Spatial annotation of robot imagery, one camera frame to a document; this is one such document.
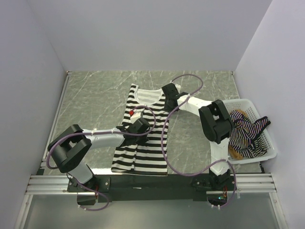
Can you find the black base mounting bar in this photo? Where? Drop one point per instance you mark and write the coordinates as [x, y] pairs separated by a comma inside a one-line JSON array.
[[132, 188]]

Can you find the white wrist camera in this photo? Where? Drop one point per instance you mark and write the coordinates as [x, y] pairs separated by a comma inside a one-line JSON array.
[[135, 115], [178, 86]]

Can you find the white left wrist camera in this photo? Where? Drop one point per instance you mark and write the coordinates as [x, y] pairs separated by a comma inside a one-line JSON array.
[[135, 115]]

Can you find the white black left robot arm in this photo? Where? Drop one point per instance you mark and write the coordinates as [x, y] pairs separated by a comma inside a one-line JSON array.
[[67, 151]]

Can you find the orange garment in basket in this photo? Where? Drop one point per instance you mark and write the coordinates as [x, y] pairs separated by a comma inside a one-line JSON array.
[[238, 142]]

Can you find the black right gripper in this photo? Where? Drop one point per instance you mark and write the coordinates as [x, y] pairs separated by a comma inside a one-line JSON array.
[[167, 109]]

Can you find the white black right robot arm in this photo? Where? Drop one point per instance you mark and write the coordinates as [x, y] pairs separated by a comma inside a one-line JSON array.
[[217, 127]]

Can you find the white plastic laundry basket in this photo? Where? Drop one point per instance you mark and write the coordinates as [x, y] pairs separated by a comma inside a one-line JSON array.
[[248, 107]]

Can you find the purple striped tank top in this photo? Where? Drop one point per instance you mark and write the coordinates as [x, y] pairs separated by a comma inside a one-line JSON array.
[[253, 131]]

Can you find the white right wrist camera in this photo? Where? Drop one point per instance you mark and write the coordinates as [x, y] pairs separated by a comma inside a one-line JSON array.
[[178, 86]]

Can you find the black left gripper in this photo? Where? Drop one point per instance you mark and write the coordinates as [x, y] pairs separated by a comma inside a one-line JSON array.
[[144, 140]]

